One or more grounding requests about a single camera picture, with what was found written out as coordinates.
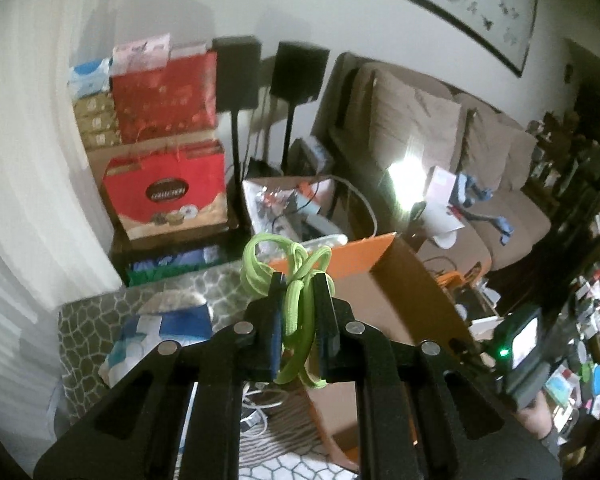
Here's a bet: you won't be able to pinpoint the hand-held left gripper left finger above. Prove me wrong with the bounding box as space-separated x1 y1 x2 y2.
32 271 286 480

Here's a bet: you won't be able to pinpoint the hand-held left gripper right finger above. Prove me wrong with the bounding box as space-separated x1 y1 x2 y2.
314 272 563 480

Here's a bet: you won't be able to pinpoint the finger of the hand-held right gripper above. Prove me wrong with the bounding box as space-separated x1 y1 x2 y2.
450 338 496 361

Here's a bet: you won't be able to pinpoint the neon green cord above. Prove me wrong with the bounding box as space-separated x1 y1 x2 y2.
242 234 337 390

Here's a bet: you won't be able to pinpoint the orange cardboard box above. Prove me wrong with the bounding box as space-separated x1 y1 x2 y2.
267 232 481 471

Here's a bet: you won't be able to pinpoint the person's right forearm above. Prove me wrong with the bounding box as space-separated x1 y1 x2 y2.
522 392 563 456

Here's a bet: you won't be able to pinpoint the blue white cloth bundle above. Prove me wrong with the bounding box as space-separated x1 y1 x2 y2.
100 292 213 388

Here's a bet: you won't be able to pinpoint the cluttered dark shelf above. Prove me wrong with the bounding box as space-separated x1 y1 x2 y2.
525 110 600 461

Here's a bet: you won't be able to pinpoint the brown sofa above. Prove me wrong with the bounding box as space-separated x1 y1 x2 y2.
312 52 553 281

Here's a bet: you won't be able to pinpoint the green and blue packets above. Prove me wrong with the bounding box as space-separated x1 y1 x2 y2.
127 245 226 286

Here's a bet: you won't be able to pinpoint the dark wooden side table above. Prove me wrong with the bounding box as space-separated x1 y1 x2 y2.
109 220 253 286

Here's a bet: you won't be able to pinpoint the white and pink paper box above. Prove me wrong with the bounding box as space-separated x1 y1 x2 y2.
422 166 466 248

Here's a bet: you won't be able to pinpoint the open cardboard box with clutter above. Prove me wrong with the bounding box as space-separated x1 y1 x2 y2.
242 175 353 247

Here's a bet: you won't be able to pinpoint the red gift box oval label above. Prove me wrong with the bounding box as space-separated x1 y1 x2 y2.
102 152 228 241

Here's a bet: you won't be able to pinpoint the grey device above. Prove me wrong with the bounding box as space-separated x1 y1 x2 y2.
287 137 336 176

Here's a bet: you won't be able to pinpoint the grey stone-pattern blanket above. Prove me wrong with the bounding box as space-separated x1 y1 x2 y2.
57 255 361 480

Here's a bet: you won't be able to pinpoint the small beige sofa cushion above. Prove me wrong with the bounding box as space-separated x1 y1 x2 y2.
460 107 538 191

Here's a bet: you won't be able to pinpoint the large beige sofa cushion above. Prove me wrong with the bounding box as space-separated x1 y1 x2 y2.
370 70 463 196

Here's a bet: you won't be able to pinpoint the red patterned gift box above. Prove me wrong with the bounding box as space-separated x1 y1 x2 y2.
111 51 218 143

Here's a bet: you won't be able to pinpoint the brown flat box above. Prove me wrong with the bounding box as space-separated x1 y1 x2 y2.
82 130 122 150
76 112 118 133
74 92 117 116

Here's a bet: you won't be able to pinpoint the white curtain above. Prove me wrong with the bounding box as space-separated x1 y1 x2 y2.
0 10 123 461

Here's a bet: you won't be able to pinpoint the black speaker on stand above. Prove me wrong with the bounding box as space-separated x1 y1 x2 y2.
212 36 262 183
270 41 330 173

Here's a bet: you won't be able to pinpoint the blue and white tissue pack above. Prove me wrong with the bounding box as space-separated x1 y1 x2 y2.
67 58 113 98

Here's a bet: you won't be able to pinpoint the white charger cable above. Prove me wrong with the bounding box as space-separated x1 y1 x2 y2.
240 380 286 433

